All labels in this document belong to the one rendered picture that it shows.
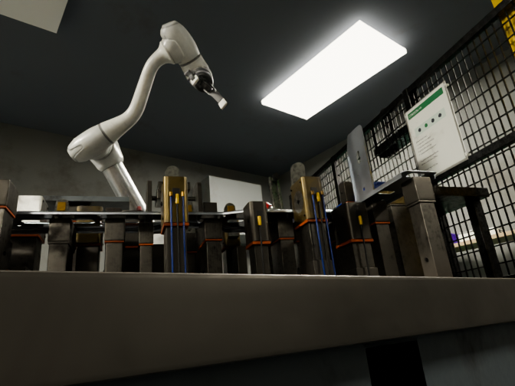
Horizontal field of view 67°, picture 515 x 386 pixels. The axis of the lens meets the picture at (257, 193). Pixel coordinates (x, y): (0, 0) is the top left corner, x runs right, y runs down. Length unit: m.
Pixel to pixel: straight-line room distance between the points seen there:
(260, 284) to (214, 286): 0.03
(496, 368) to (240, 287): 0.34
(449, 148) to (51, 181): 3.74
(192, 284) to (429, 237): 0.82
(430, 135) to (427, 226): 0.67
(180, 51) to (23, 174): 2.96
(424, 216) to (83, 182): 3.89
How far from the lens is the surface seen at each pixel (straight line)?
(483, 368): 0.46
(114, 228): 1.08
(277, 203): 1.41
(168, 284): 0.17
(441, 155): 1.54
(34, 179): 4.39
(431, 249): 0.96
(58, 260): 1.08
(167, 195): 0.94
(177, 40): 1.70
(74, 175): 4.49
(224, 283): 0.19
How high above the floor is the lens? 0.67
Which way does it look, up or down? 20 degrees up
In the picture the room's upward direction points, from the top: 6 degrees counter-clockwise
